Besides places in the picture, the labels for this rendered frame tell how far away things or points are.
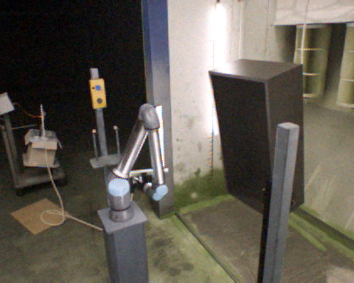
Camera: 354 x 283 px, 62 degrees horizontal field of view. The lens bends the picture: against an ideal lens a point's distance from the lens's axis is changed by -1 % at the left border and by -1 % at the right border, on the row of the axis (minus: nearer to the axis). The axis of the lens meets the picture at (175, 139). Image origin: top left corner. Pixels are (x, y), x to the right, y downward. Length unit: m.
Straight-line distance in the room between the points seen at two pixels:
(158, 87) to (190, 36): 0.56
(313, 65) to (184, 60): 1.32
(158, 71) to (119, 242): 1.52
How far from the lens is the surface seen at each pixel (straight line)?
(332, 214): 3.26
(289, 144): 0.98
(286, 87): 2.12
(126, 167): 2.28
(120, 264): 2.40
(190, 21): 2.92
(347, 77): 3.05
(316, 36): 3.34
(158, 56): 2.77
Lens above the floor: 1.92
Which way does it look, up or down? 20 degrees down
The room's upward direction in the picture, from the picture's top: 2 degrees counter-clockwise
